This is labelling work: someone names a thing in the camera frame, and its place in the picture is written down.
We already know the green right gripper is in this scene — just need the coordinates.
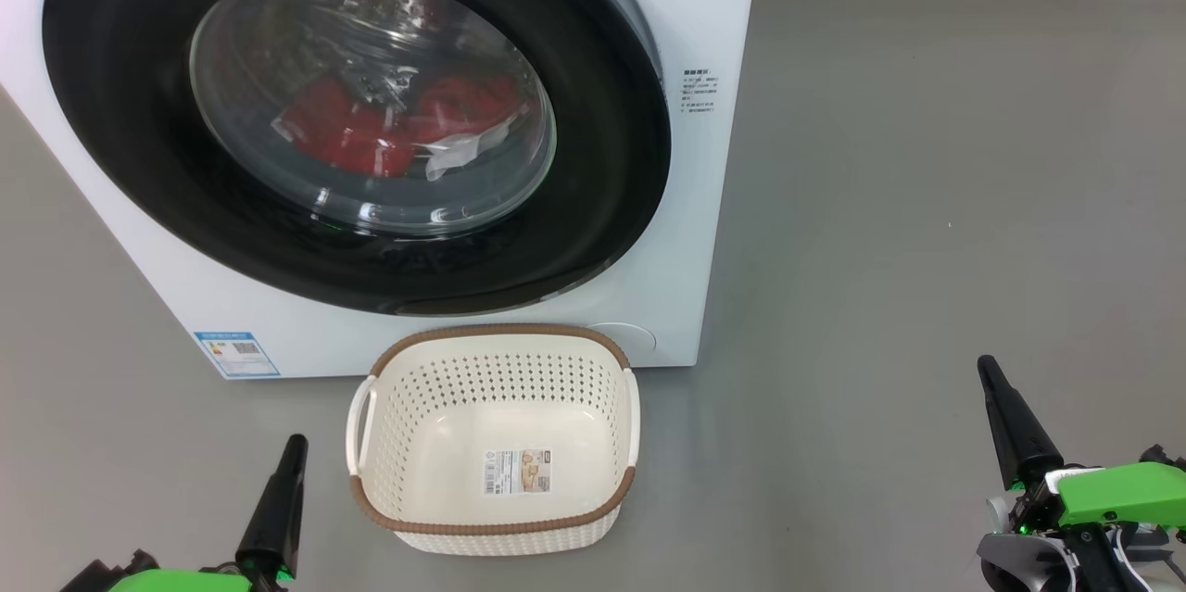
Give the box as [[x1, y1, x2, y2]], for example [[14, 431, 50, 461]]
[[978, 355, 1186, 539]]

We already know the white printed label sticker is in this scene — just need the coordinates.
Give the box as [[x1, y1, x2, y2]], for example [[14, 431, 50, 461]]
[[482, 448, 553, 497]]

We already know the round washing machine door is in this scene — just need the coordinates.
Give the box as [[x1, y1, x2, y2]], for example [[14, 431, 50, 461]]
[[42, 0, 672, 316]]

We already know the cream perforated laundry basket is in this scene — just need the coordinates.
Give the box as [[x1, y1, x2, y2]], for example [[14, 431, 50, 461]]
[[346, 323, 641, 557]]

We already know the blue energy label sticker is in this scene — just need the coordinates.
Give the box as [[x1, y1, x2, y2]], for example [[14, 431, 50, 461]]
[[194, 330, 281, 380]]

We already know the red shirt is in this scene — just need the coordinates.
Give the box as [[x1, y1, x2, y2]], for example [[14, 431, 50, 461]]
[[271, 73, 524, 181]]

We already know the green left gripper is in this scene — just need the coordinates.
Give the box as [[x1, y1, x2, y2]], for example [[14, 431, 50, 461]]
[[109, 434, 309, 592]]

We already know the round white filter cover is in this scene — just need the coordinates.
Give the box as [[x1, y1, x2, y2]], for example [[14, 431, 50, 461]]
[[586, 323, 657, 357]]

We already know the white front-load washing machine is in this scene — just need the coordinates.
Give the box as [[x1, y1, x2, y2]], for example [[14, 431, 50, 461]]
[[0, 0, 763, 381]]

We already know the printed warning text label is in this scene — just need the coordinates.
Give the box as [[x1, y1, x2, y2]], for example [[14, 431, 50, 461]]
[[682, 69, 716, 115]]

